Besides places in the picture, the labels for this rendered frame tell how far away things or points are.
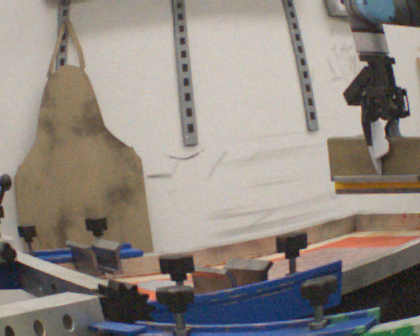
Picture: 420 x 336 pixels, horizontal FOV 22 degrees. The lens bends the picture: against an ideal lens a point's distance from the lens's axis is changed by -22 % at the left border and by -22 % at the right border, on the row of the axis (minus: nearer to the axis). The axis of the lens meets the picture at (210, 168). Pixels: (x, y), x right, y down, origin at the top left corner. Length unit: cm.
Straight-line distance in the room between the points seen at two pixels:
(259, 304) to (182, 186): 260
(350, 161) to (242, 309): 65
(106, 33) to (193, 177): 60
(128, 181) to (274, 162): 56
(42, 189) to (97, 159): 25
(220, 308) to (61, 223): 237
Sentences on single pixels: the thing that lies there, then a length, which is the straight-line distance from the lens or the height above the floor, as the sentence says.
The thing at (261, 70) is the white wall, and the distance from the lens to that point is 423.
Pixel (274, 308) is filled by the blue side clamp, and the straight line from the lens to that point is 150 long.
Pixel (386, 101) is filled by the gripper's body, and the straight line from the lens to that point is 191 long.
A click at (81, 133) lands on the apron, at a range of 383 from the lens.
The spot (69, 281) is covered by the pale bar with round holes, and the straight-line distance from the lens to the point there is 139.
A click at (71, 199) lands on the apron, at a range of 383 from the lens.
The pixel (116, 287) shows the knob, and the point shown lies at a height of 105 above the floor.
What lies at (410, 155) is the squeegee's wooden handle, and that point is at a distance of 190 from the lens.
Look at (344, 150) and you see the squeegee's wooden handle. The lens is 208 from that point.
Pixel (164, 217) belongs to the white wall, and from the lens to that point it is 404.
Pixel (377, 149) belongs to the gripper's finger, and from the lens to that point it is 196.
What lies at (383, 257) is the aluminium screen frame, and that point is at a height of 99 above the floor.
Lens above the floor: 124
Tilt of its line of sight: 3 degrees down
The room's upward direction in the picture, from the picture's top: 6 degrees counter-clockwise
